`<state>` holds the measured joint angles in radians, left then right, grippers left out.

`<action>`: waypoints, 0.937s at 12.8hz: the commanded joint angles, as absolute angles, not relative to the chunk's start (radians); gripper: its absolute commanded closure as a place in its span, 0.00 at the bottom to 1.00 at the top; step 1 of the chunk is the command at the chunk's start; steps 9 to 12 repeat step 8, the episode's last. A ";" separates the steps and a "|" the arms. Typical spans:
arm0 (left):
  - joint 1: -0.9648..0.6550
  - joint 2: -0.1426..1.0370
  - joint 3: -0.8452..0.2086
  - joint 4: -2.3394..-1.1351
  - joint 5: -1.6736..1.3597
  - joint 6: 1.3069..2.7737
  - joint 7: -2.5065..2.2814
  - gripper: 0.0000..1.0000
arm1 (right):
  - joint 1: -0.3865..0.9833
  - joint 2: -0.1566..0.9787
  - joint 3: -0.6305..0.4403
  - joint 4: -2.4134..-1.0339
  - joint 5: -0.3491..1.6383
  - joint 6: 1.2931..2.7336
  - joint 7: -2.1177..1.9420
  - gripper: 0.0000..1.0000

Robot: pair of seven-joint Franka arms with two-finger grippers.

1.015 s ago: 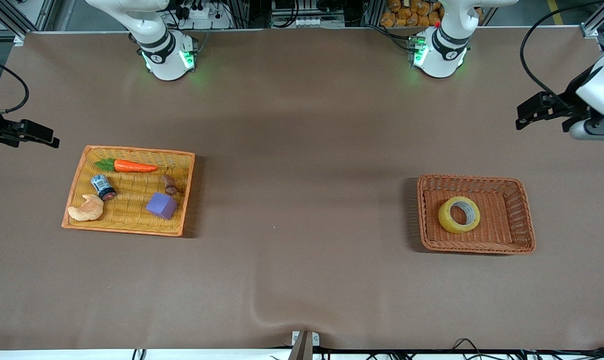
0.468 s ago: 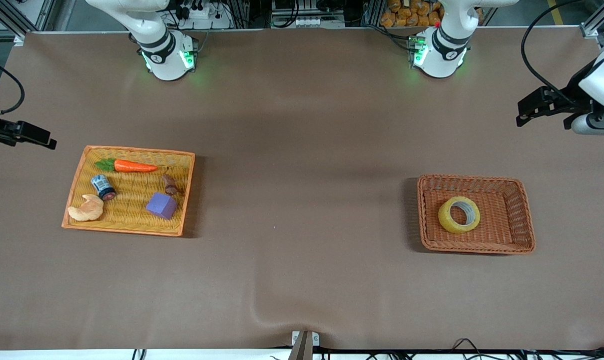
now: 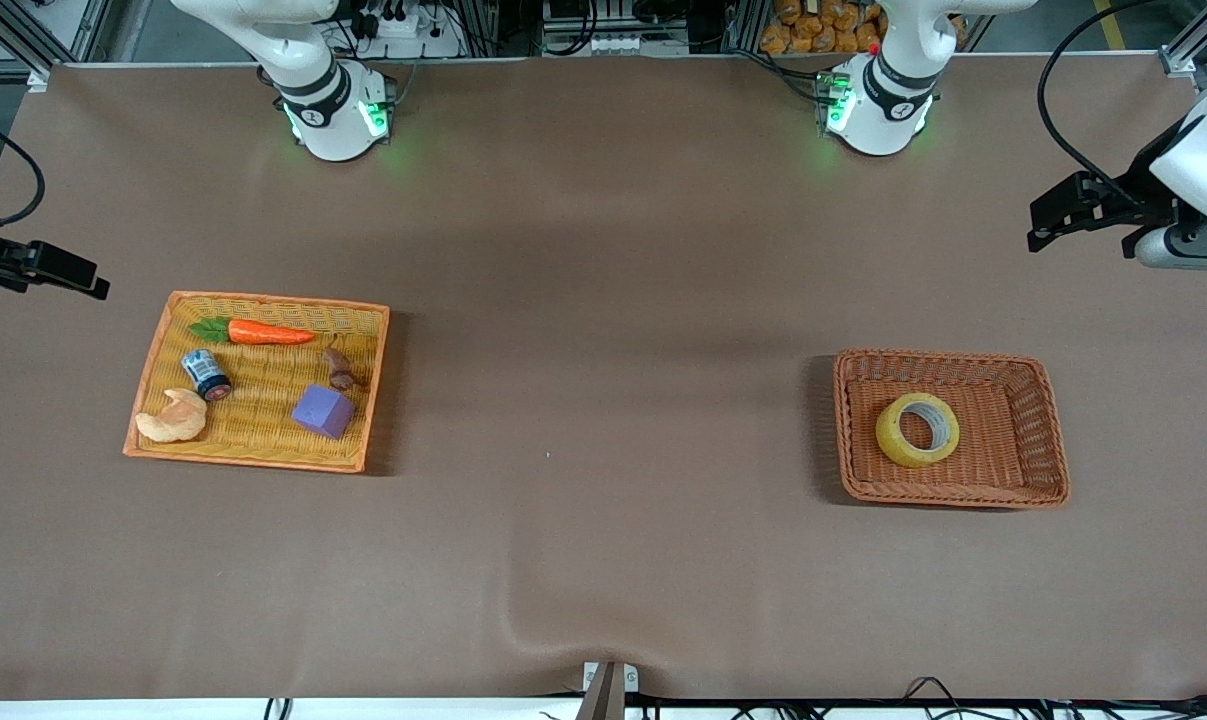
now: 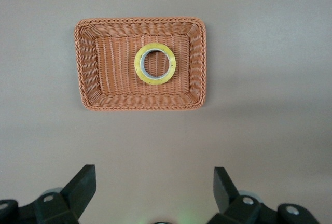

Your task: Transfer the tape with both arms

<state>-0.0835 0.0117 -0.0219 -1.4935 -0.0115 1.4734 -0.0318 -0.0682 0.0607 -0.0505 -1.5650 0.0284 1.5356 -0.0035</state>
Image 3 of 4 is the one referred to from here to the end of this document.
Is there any brown wicker basket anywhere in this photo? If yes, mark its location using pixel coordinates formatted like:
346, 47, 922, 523
831, 348, 1071, 512

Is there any bag of orange buns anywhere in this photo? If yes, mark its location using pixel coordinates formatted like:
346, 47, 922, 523
760, 0, 889, 56

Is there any yellow packing tape roll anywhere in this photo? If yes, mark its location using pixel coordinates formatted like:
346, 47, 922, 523
875, 392, 962, 469

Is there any orange toy carrot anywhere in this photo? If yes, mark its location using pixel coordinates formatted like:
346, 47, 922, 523
189, 317, 319, 347

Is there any white power strip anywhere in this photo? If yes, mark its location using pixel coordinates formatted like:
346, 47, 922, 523
355, 0, 466, 59

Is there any purple cube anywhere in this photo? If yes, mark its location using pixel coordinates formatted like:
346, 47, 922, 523
291, 385, 356, 441

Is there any small blue white can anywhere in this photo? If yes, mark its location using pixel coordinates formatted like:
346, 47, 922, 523
181, 348, 232, 403

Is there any aluminium frame profile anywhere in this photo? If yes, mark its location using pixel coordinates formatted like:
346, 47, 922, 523
0, 0, 114, 93
1158, 0, 1207, 81

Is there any small brown toy root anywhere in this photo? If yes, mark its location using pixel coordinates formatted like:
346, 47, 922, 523
323, 335, 369, 393

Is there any metal table edge bracket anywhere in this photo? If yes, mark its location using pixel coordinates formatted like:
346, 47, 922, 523
581, 660, 640, 720

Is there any toy croissant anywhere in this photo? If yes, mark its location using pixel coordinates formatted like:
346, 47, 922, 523
135, 388, 209, 444

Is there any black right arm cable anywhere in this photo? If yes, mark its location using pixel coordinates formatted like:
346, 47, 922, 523
0, 108, 46, 231

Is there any orange yellow woven tray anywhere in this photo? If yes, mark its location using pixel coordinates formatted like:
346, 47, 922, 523
123, 290, 391, 474

